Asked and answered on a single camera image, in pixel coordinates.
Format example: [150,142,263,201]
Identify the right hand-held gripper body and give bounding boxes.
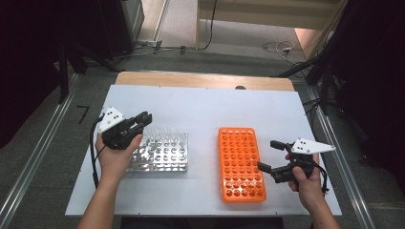
[270,137,337,185]

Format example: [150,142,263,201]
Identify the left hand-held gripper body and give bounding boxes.
[96,106,143,151]

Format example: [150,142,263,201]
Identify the orange plastic test tube rack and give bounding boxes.
[217,127,267,204]

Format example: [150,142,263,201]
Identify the clear test tube rack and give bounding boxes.
[126,128,189,174]

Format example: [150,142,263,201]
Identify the person's right hand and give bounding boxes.
[285,153,323,214]

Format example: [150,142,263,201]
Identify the person's left hand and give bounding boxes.
[95,133,145,189]

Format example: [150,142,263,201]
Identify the white table board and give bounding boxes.
[65,84,343,218]

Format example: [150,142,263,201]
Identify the light wooden table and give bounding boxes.
[114,71,295,93]

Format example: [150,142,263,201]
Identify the black tripod stand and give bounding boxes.
[270,47,340,116]

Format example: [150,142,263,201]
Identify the black metal stand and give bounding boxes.
[56,41,123,104]

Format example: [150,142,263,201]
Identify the black curtain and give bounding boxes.
[0,0,108,149]
[318,0,405,192]

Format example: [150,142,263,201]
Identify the grey cabinet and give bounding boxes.
[98,0,145,60]

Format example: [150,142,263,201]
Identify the beige wooden cabinet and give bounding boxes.
[196,0,348,61]

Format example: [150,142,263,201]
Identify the aluminium floor rail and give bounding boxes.
[302,85,376,229]
[0,73,80,229]

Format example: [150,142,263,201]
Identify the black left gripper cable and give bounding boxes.
[89,114,107,189]

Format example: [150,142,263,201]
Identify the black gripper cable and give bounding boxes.
[313,161,331,196]
[89,114,107,189]

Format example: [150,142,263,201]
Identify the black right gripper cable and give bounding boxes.
[313,161,331,196]

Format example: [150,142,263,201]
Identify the grey floor cables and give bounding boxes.
[114,39,199,61]

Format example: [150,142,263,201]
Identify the white floor cables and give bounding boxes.
[261,40,308,65]

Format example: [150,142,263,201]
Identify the black hanging cable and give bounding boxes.
[199,0,219,52]

